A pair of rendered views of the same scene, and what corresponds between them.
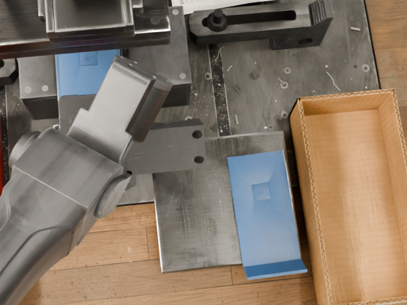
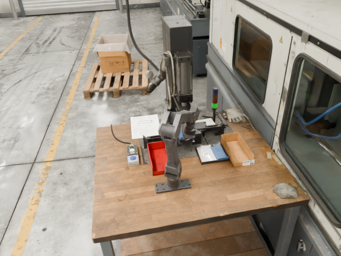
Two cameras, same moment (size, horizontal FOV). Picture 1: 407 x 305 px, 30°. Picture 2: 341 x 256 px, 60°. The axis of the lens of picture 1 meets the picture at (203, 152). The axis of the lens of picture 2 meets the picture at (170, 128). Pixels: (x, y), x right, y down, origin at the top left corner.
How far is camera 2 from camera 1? 1.31 m
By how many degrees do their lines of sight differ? 42
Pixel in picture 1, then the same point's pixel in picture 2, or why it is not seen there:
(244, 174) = (213, 148)
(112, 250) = (191, 162)
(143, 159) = (197, 126)
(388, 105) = (238, 135)
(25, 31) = not seen: hidden behind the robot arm
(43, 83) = not seen: hidden behind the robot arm
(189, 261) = (206, 160)
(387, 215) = (243, 153)
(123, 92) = (194, 108)
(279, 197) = (221, 151)
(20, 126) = not seen: hidden behind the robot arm
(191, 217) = (205, 155)
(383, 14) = (234, 129)
